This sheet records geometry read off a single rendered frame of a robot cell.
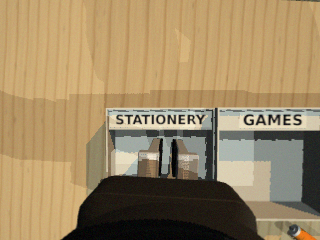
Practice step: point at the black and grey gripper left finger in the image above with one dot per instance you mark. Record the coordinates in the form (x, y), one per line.
(150, 161)

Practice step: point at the orange aaa battery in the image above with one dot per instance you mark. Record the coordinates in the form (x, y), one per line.
(299, 233)

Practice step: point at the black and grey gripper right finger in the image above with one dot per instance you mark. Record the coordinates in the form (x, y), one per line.
(184, 164)

